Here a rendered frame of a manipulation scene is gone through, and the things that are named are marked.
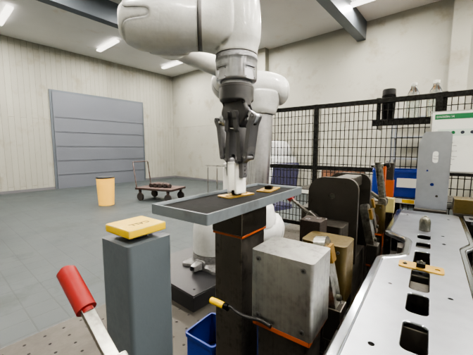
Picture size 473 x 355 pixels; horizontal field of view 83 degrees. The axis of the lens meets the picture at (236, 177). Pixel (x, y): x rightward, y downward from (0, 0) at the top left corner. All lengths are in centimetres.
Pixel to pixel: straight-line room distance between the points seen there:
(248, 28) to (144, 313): 53
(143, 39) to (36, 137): 947
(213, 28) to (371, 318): 58
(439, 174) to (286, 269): 112
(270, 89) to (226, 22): 58
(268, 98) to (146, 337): 92
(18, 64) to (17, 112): 134
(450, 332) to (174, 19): 69
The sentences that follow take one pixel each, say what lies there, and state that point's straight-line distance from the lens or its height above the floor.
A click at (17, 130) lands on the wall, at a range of 995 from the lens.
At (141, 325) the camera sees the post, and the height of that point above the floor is 103.
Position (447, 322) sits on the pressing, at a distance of 57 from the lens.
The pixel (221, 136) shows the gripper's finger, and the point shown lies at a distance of 62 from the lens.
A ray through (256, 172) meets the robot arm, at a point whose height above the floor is 116.
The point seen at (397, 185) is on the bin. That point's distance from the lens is 154.
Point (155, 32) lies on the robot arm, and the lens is 61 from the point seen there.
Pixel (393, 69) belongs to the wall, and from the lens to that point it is 760.
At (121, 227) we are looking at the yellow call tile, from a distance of 40.
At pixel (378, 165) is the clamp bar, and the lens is 117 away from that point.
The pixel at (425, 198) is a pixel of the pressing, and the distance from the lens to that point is 146.
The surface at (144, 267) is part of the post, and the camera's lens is 40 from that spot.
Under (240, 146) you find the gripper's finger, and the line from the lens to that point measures 57.
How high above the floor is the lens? 127
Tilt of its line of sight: 6 degrees down
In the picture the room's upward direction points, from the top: straight up
